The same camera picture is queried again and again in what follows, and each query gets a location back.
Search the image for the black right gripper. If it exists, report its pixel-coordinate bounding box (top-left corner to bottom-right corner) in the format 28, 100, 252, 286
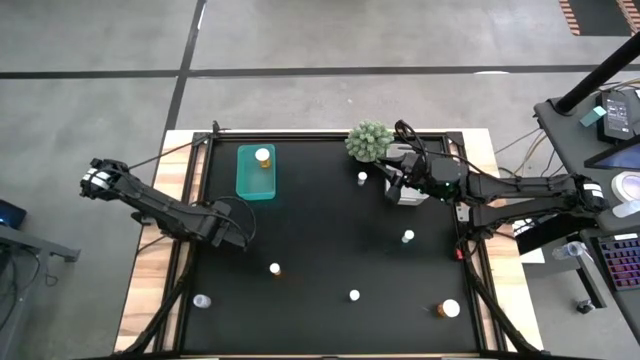
374, 151, 437, 204

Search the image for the wide amber pill bottle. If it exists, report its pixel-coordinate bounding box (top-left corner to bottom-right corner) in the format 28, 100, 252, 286
435, 298, 462, 320

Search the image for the teal plastic bin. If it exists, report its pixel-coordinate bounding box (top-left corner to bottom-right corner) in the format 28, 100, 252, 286
235, 143, 277, 202

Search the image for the potted green succulent plant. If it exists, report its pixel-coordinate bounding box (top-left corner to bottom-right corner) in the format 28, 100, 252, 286
344, 119, 396, 164

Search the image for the white paper sheet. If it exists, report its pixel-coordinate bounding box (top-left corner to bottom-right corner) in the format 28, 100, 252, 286
518, 247, 547, 265

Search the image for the dark grey side desk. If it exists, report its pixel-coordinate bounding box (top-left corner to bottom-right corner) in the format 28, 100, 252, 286
532, 74, 640, 346

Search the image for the clear water bottle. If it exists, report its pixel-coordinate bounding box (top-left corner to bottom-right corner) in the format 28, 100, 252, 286
551, 240, 589, 262

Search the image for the small teal box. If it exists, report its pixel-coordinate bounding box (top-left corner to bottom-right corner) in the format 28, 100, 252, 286
578, 105, 608, 128

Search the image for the blue device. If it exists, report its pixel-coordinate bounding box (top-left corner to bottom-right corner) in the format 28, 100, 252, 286
0, 198, 28, 231

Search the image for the white tape roll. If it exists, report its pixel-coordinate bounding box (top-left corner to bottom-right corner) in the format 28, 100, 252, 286
610, 170, 640, 204

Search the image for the black round pole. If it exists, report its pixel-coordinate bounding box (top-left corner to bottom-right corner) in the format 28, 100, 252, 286
554, 31, 640, 116

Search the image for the black power adapter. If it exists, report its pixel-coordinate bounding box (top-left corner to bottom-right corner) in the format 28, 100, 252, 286
598, 88, 637, 145

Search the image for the dark tablet screen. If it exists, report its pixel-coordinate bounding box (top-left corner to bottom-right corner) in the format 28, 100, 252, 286
583, 138, 640, 171

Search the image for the backlit computer keyboard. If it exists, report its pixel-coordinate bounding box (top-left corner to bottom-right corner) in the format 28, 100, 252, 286
596, 233, 640, 293

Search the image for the black mat red striped edge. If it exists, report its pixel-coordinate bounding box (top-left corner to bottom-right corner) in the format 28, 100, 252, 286
558, 0, 640, 37

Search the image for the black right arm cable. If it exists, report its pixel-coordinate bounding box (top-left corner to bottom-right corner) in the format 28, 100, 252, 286
393, 118, 471, 166

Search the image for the black aluminium rig frame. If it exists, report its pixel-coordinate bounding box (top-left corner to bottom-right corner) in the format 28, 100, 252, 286
112, 119, 544, 360

